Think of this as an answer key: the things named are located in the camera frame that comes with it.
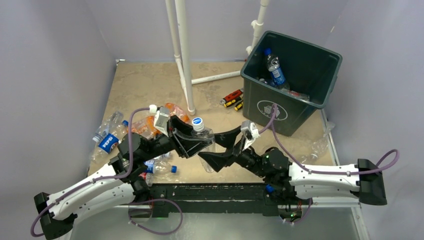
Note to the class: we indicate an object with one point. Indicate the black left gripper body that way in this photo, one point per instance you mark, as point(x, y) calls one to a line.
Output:
point(161, 144)

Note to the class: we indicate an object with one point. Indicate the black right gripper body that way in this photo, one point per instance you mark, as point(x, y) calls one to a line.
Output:
point(247, 157)

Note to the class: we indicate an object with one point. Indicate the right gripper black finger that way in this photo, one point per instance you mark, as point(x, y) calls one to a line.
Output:
point(219, 160)
point(227, 139)

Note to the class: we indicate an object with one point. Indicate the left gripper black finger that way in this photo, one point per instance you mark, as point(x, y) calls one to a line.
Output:
point(189, 146)
point(176, 124)

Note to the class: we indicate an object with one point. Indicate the clear pocari sweat bottle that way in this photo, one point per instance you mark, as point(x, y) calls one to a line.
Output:
point(201, 132)

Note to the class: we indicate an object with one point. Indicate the small pepsi bottle blue cap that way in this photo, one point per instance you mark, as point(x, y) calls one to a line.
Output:
point(274, 68)

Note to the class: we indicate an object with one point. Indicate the water bottle lake picture label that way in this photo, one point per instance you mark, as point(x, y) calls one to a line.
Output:
point(299, 96)

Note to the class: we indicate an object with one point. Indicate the crushed bottle purple label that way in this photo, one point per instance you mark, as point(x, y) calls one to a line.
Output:
point(163, 157)

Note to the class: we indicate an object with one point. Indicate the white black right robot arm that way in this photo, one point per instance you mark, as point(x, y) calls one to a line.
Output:
point(289, 181)

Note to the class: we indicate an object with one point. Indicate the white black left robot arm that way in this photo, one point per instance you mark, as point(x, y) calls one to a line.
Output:
point(118, 182)

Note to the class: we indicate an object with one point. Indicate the dark green trash bin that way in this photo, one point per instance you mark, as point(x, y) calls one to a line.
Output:
point(309, 69)

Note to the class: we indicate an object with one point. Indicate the water bottle blue label cap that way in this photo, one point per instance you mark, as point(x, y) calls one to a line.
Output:
point(159, 167)

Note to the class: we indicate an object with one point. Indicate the small bottle red white label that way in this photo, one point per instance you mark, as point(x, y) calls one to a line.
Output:
point(148, 177)

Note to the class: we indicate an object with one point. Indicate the yellow black screwdriver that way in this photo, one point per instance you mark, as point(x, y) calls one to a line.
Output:
point(239, 105)
point(232, 102)

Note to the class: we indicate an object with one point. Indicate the clear crushed bottle blue label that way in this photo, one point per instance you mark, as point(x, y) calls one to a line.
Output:
point(115, 120)

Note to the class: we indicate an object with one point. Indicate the large pepsi bottle blue label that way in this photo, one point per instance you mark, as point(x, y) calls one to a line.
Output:
point(104, 148)

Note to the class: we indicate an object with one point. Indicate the blue label bottle near base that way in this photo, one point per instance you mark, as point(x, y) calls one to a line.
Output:
point(318, 149)

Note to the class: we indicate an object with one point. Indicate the white camera right wrist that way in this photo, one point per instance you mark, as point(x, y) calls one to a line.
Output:
point(249, 132)

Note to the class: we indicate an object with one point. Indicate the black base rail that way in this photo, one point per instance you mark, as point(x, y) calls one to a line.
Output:
point(224, 198)

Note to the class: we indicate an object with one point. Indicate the white pvc pipe frame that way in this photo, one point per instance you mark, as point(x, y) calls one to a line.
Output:
point(178, 25)

